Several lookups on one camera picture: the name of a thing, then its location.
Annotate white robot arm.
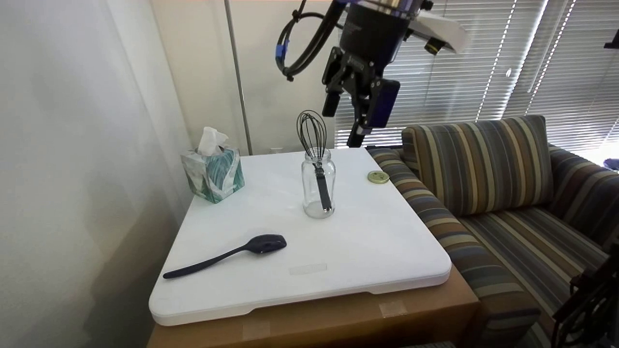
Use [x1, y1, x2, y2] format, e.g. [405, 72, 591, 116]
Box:
[322, 0, 424, 147]

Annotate white foam board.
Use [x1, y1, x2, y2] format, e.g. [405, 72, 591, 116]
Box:
[150, 149, 451, 327]

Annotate brown cardboard box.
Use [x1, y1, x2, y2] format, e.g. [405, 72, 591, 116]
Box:
[148, 269, 480, 348]

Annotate teal patterned tissue box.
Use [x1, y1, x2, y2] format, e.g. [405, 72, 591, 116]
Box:
[183, 128, 244, 203]

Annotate black dishing spoon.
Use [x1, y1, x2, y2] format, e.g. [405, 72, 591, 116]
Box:
[165, 234, 287, 280]

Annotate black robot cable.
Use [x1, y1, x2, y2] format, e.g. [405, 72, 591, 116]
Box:
[275, 0, 347, 83]

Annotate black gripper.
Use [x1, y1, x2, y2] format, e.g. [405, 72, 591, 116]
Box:
[322, 6, 409, 149]

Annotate striped armchair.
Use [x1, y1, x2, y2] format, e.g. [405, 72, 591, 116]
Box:
[370, 116, 619, 348]

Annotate metal floor lamp pole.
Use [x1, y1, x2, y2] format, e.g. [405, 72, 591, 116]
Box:
[225, 0, 254, 155]

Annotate black wire whisk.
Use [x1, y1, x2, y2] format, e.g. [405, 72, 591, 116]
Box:
[297, 110, 333, 213]

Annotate white window blinds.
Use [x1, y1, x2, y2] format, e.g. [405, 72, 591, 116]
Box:
[366, 0, 619, 162]

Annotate small green round lid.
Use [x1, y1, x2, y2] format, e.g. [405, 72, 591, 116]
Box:
[366, 170, 390, 184]

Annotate black metal stand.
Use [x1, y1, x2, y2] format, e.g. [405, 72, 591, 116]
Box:
[552, 244, 619, 348]

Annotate clear glass jar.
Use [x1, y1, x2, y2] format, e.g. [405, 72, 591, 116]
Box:
[302, 151, 337, 219]

